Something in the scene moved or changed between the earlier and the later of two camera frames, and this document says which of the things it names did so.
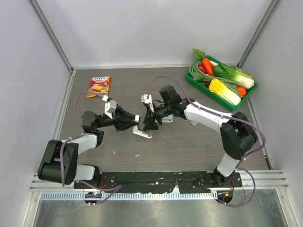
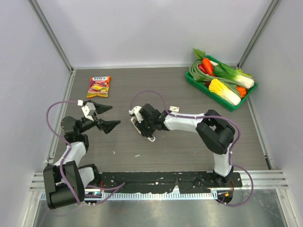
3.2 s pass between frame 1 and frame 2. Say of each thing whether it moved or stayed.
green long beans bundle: stayed
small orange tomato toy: stayed
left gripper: moved
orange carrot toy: stayed
